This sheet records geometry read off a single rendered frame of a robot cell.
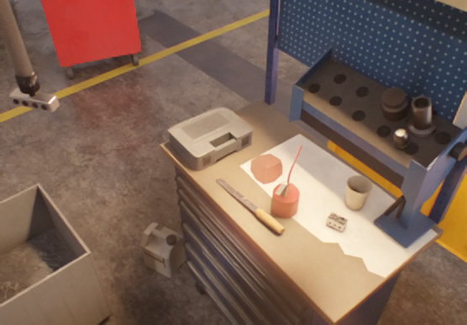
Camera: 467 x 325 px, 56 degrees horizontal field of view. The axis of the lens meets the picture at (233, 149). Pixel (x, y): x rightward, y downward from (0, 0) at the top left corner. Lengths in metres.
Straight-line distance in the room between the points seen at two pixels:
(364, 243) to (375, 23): 0.66
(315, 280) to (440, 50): 0.71
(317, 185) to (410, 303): 1.13
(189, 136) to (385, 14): 0.77
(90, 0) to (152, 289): 2.28
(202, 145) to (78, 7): 2.38
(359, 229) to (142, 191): 1.72
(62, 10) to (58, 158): 1.17
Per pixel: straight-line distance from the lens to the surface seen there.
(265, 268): 1.44
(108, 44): 3.92
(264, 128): 1.77
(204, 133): 1.64
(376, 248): 1.43
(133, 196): 2.85
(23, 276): 2.27
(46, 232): 2.47
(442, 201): 1.50
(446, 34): 1.29
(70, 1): 3.74
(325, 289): 1.32
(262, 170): 1.55
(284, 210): 1.42
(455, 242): 2.56
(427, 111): 1.23
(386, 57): 1.41
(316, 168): 1.62
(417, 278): 2.62
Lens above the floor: 2.06
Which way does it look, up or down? 42 degrees down
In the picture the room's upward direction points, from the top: straight up
